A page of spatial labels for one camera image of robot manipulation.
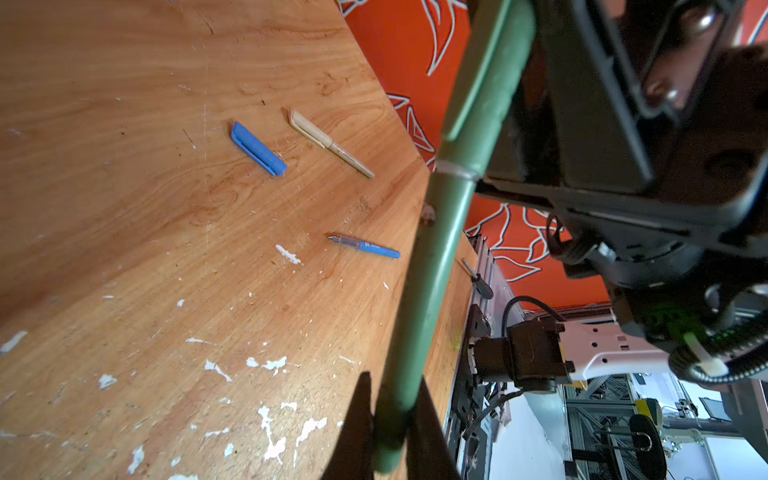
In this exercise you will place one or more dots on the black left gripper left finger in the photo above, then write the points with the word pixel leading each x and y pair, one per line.
pixel 352 456

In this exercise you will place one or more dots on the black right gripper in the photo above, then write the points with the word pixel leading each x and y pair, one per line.
pixel 641 126

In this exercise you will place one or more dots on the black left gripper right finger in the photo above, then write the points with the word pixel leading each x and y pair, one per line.
pixel 427 456

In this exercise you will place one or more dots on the green pen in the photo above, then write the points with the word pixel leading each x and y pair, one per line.
pixel 448 198

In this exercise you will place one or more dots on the blue pen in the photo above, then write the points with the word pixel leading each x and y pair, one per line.
pixel 365 246

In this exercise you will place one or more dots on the beige pen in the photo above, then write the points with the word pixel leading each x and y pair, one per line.
pixel 351 160

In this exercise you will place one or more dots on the blue pen cap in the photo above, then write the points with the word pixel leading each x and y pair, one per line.
pixel 257 151

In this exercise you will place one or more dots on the green pen cap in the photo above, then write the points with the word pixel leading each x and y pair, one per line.
pixel 495 56

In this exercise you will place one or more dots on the black handled screwdriver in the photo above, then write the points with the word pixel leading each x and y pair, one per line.
pixel 480 285

